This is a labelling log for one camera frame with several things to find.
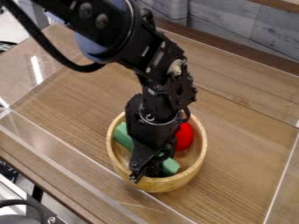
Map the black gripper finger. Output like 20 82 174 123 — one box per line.
128 143 159 184
146 143 175 178

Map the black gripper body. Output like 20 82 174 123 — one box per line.
126 94 191 151

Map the green rectangular block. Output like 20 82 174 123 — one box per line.
114 122 180 176

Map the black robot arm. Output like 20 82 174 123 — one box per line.
0 0 198 183

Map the brown wooden bowl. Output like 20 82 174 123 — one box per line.
107 113 208 193

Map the red plush ball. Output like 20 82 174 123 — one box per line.
175 122 194 151

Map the black cable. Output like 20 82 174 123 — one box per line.
0 199 40 224

